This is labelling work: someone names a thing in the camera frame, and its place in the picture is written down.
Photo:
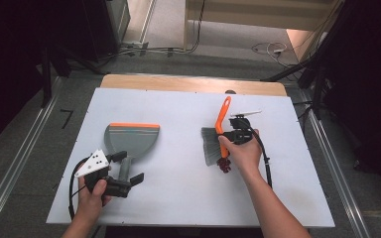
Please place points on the pile of red beans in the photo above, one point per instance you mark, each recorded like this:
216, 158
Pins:
224, 164

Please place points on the orange hand brush grey bristles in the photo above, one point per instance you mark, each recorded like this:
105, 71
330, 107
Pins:
211, 145

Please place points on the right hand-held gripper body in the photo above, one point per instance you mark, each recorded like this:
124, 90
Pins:
242, 136

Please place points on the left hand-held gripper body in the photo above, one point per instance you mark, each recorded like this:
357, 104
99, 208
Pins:
119, 188

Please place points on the person's left hand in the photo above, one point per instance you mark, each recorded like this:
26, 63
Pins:
91, 205

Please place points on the light wooden furniture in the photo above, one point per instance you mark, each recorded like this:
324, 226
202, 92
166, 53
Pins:
261, 13

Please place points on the person's right hand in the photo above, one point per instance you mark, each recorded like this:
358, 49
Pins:
246, 157

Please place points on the metal floor rail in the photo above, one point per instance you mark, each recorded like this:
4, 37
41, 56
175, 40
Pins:
337, 172
20, 155

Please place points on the black stand legs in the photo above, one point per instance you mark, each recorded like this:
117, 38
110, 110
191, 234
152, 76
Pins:
317, 89
46, 79

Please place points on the wooden table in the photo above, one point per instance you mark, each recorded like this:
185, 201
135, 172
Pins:
178, 83

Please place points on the grey dustpan with orange edge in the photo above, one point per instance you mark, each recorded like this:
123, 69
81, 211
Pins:
132, 140

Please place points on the dark round table grommet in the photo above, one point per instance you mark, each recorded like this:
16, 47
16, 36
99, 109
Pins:
230, 92

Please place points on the white board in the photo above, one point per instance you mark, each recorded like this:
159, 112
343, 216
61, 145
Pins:
178, 109

